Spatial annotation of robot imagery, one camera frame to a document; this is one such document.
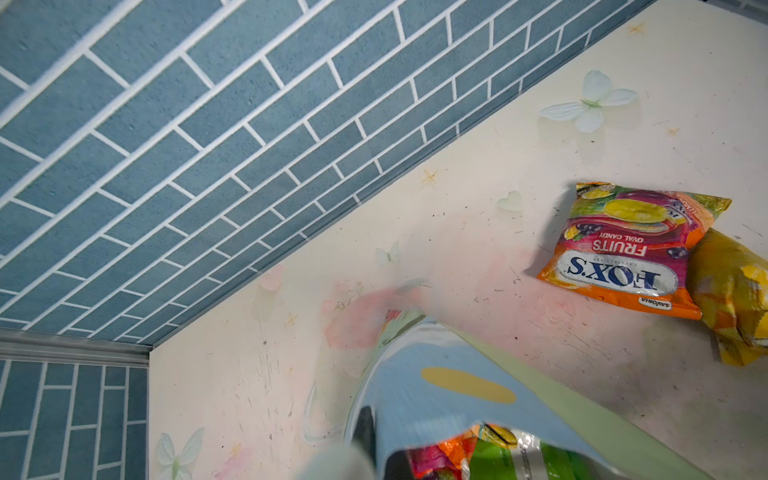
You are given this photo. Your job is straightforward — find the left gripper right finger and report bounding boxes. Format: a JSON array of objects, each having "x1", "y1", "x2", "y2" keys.
[{"x1": 353, "y1": 406, "x2": 376, "y2": 462}]

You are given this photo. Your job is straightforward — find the orange snack packet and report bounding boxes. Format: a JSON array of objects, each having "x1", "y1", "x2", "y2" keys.
[{"x1": 538, "y1": 182, "x2": 731, "y2": 320}]

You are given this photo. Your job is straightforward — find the yellow snack packet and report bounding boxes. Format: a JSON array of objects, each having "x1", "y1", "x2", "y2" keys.
[{"x1": 686, "y1": 229, "x2": 767, "y2": 366}]

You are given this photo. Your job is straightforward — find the multicolour snack packet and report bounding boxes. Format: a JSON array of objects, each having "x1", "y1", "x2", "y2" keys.
[{"x1": 407, "y1": 428, "x2": 479, "y2": 480}]

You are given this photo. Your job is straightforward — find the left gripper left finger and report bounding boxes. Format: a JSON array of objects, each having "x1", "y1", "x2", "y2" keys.
[{"x1": 296, "y1": 444, "x2": 376, "y2": 480}]

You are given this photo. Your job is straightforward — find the green snack packet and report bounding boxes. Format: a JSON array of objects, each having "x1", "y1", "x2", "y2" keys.
[{"x1": 462, "y1": 424, "x2": 598, "y2": 480}]

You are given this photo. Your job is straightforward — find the colourful paper gift bag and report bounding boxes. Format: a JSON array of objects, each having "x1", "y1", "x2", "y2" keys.
[{"x1": 344, "y1": 310, "x2": 704, "y2": 479}]

